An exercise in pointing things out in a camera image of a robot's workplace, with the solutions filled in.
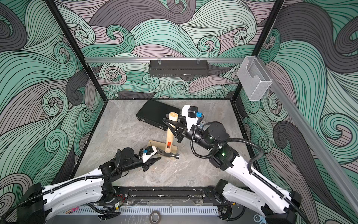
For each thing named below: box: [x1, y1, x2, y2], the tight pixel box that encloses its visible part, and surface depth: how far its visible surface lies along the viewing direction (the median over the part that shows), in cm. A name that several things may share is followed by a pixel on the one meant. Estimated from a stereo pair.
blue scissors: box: [253, 214, 267, 224], surface depth 67 cm
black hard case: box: [136, 98, 181, 132], surface depth 109 cm
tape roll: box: [149, 210, 162, 224], surface depth 67 cm
